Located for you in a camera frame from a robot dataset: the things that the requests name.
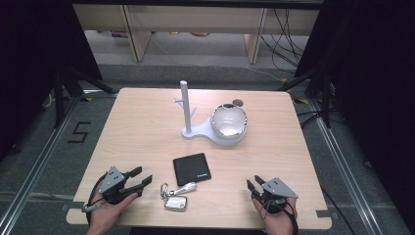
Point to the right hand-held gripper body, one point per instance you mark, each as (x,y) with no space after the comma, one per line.
(278,189)

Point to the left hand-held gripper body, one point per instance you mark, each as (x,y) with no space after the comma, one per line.
(112,181)

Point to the black wallet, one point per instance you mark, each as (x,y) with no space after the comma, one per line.
(191,169)

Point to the white tree-shaped key stand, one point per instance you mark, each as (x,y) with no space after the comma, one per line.
(186,111)

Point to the black metal stand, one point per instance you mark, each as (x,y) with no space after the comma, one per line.
(59,98)
(326,101)

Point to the light wooden desk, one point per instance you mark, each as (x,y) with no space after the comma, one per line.
(195,18)

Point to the brown round disc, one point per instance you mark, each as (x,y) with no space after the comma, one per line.
(239,102)

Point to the person's right hand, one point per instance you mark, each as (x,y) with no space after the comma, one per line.
(279,223)

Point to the aluminium floor rail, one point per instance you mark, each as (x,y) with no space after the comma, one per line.
(36,166)
(345,163)

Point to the grey tape strip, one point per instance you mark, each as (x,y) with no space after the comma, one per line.
(323,213)
(73,205)

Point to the yellow object under desk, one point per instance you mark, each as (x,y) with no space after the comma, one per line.
(199,33)

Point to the black curtain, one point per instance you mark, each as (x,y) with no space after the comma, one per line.
(375,81)
(29,49)

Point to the person's left hand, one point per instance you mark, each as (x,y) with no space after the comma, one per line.
(104,217)

